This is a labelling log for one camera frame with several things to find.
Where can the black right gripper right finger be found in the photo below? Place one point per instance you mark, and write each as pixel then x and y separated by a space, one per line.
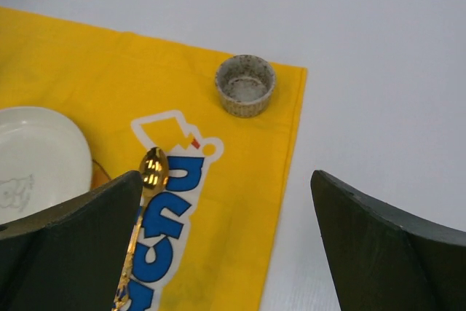
pixel 384 258

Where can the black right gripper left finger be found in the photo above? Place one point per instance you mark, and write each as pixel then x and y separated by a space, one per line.
pixel 70 256

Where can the white round plate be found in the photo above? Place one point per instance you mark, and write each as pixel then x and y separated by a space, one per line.
pixel 45 160

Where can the gold ornate spoon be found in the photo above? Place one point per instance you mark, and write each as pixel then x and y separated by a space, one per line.
pixel 154 172

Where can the yellow Pikachu cloth placemat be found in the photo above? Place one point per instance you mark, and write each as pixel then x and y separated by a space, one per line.
pixel 206 242

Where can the speckled ceramic ramekin cup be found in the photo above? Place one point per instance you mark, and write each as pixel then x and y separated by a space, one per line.
pixel 245 84

